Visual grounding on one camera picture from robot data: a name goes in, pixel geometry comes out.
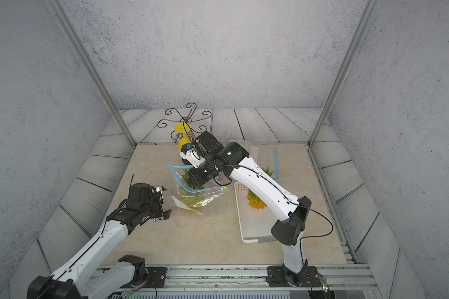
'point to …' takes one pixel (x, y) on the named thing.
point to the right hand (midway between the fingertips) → (191, 180)
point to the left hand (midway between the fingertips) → (174, 194)
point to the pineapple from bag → (254, 200)
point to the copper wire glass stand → (191, 108)
